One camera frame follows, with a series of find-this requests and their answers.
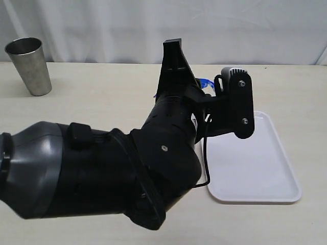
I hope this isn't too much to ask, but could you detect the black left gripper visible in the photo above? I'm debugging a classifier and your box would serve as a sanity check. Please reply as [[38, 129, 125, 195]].
[[140, 38, 211, 147]]

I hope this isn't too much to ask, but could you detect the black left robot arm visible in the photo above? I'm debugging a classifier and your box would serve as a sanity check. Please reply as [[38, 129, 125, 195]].
[[1, 39, 203, 230]]

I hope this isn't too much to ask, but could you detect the white plastic tray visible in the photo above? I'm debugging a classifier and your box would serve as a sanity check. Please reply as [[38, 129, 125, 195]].
[[206, 111, 302, 205]]

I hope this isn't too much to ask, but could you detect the white backdrop curtain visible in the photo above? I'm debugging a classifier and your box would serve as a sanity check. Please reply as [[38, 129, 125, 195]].
[[1, 1, 326, 65]]

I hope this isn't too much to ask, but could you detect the blue container lid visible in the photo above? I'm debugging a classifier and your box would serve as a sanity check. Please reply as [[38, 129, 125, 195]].
[[154, 78, 215, 100]]

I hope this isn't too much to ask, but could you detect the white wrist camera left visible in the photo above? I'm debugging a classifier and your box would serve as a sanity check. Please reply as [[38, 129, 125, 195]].
[[196, 66, 255, 140]]

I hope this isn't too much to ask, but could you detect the stainless steel cup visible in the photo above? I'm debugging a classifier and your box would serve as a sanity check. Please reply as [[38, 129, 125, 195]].
[[5, 37, 52, 96]]

